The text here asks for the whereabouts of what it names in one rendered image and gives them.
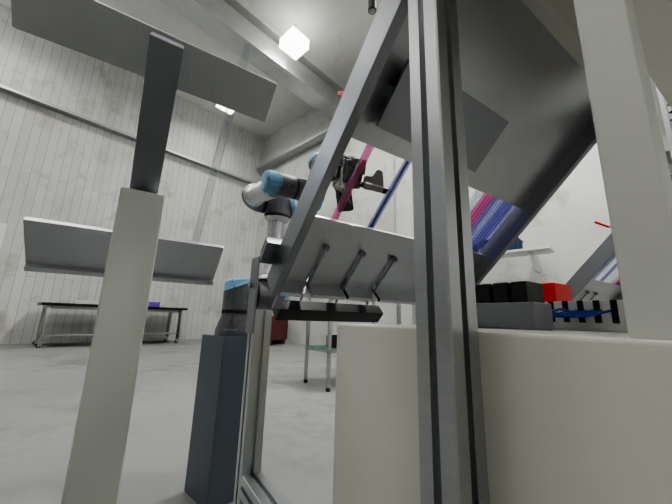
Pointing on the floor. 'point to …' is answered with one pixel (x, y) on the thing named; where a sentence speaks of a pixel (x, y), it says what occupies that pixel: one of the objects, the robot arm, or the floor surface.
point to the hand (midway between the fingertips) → (368, 193)
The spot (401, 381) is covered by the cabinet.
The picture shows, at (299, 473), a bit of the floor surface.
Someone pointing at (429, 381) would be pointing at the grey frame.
